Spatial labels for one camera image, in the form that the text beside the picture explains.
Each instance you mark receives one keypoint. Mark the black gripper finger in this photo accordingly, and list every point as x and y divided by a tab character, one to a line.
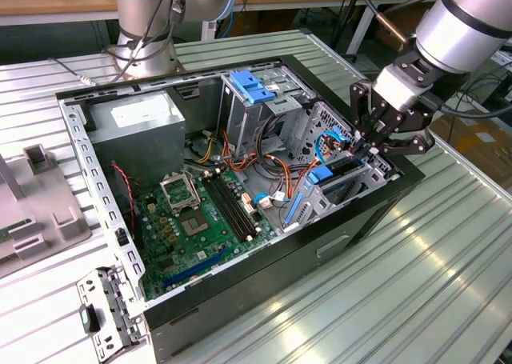
364	112
408	145

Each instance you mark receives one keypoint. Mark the hard disk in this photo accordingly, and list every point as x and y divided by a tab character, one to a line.
320	176

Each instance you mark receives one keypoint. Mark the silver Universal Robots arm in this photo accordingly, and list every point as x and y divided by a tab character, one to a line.
452	36

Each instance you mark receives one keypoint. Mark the metal disk bay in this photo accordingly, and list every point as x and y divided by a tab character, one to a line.
316	210

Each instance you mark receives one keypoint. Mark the brown cardboard box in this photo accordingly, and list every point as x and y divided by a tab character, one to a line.
480	152

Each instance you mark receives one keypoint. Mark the blue plastic bay latch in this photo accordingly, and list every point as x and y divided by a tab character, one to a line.
250	88

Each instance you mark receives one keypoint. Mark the metal optical drive cage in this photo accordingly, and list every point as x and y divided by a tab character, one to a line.
248	136

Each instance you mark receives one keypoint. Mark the black RAM slot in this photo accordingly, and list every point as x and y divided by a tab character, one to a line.
224	210
236	204

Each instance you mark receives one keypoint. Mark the black open PC case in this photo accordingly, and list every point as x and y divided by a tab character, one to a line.
280	276

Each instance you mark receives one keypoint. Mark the CPU socket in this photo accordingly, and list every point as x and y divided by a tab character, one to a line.
194	223

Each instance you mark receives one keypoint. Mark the green motherboard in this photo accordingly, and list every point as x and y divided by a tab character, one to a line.
188	256

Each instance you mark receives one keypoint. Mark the blue expansion slot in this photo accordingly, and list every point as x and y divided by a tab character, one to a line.
196	269

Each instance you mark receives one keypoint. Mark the grey power supply unit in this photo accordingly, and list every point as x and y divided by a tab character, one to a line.
136	148

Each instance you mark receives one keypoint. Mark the grey parts rack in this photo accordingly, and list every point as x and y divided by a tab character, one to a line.
44	196

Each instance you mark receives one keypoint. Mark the green RAM stick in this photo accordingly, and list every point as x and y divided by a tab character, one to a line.
8	231

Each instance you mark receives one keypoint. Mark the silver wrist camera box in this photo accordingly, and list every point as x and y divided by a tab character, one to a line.
400	90

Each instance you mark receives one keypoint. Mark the brown arm base plate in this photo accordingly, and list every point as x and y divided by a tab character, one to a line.
176	67

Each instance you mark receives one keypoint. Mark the metal slot retention bracket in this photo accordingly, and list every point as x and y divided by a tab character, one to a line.
110	296

